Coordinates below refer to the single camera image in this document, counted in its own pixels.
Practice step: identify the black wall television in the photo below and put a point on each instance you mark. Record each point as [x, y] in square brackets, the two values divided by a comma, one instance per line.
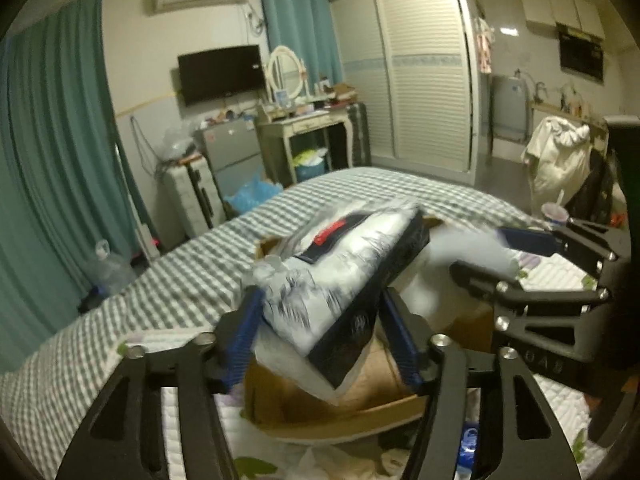
[217, 74]

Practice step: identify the oval vanity mirror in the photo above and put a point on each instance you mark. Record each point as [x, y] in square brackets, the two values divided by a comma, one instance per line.
[285, 76]

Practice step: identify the black range hood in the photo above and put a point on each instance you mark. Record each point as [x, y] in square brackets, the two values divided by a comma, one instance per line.
[581, 54]

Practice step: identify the grey checkered bed sheet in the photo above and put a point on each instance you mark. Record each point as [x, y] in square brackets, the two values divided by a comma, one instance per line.
[44, 401]

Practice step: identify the teal curtain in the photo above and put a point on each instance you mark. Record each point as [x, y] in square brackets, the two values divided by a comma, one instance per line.
[306, 27]
[65, 179]

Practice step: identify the white clothes pile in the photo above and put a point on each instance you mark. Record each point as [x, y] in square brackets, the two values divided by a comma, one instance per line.
[557, 158]

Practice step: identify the brown cardboard box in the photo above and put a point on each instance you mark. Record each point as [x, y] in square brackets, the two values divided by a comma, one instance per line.
[377, 400]

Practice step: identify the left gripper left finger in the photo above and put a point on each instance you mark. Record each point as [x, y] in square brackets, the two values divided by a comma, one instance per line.
[122, 436]

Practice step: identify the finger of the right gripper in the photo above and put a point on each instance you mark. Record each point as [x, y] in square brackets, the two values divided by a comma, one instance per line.
[594, 248]
[495, 288]

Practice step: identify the grey white knit sock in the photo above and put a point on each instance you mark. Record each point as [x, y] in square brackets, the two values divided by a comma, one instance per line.
[486, 249]

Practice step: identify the teal right curtain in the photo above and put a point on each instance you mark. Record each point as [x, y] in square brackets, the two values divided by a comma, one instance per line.
[306, 27]

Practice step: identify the white kitchen cabinets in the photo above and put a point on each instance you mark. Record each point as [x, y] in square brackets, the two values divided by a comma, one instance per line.
[582, 15]

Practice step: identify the clear water jug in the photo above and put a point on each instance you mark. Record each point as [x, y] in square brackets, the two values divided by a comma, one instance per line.
[109, 272]

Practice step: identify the white washing machine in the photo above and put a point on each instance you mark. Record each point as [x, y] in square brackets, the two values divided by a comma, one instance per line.
[509, 109]

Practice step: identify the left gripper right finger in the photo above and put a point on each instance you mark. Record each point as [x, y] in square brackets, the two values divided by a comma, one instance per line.
[518, 434]

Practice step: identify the white sliding wardrobe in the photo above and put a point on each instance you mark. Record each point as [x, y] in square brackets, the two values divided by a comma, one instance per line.
[413, 64]

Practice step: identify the white suitcase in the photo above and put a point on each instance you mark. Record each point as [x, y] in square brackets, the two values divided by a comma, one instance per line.
[192, 189]

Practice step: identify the floral quilted white blanket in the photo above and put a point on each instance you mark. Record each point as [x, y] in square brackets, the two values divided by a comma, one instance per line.
[259, 456]

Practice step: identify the teal left curtain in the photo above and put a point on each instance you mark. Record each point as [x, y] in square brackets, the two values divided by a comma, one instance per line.
[65, 179]

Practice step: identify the grey mini fridge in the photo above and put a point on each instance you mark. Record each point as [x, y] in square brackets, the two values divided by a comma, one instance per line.
[233, 153]

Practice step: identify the white dressing table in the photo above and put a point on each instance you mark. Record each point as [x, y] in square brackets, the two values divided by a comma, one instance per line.
[282, 138]

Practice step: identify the blue plastic bag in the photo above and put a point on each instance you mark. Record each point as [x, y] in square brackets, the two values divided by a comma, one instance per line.
[252, 194]

